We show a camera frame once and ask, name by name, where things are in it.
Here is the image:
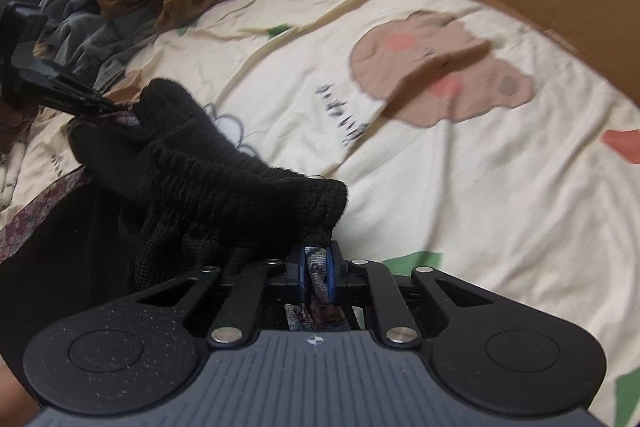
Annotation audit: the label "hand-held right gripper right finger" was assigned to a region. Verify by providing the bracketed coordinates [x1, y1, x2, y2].
[324, 241, 507, 349]

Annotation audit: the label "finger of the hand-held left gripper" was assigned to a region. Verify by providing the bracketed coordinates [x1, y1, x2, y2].
[62, 72, 132, 114]

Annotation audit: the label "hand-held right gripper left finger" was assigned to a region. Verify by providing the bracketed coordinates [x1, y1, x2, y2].
[120, 246, 309, 349]

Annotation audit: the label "black knit garment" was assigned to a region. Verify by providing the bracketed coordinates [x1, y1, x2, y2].
[0, 77, 349, 360]

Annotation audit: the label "blue denim jeans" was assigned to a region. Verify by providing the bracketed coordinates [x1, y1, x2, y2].
[37, 0, 168, 95]

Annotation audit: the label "cream bear print bedsheet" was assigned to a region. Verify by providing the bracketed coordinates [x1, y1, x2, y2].
[0, 0, 640, 427]

